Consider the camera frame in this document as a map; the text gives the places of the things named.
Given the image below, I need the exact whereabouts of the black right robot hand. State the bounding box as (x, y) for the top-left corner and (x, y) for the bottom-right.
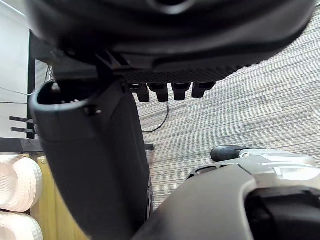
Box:
(24, 0), (316, 240)

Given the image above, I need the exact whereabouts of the dark robot foot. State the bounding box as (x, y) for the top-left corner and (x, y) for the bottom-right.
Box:
(210, 145), (245, 161)

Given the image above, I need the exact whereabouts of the black floor cable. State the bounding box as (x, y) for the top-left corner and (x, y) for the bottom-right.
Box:
(143, 101), (170, 134)

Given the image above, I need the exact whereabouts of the black table frame post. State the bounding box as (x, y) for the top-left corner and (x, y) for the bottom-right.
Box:
(26, 29), (38, 140)

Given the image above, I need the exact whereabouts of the thin white cable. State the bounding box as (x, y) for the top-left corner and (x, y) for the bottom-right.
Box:
(0, 86), (36, 97)

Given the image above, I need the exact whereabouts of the wooden shoe rack black frame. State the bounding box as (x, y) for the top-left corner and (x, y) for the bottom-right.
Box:
(0, 137), (86, 240)

